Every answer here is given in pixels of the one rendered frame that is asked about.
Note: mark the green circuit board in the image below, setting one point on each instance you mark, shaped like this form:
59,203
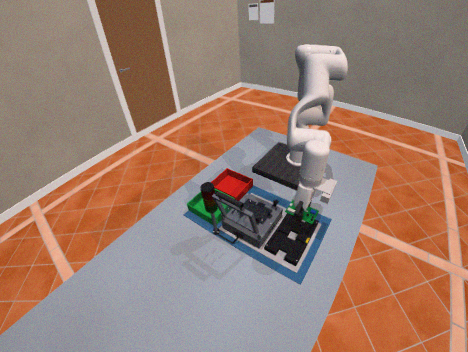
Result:
309,214

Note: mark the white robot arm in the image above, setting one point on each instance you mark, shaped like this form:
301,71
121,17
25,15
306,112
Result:
314,90

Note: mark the red bin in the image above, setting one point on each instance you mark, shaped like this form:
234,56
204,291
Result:
233,184

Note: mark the green bin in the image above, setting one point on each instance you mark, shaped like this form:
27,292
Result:
196,206

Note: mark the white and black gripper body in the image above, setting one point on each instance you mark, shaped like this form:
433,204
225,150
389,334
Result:
304,194

